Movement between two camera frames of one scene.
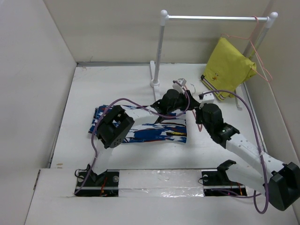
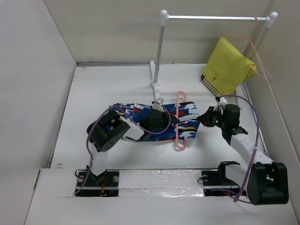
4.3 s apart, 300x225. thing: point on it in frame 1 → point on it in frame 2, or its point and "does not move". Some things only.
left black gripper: [184, 98] → [166, 116]
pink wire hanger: [255, 49] does not move
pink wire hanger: [195, 116] → [177, 124]
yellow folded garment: [228, 68] does not move
